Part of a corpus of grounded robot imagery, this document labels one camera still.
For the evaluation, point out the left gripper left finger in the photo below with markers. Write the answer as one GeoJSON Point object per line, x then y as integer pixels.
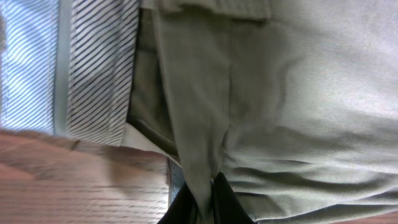
{"type": "Point", "coordinates": [181, 208]}

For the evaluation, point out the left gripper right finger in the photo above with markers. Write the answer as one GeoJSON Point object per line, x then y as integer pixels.
{"type": "Point", "coordinates": [226, 207]}

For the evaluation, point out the khaki green shorts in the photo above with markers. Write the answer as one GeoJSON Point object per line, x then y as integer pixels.
{"type": "Point", "coordinates": [294, 101]}

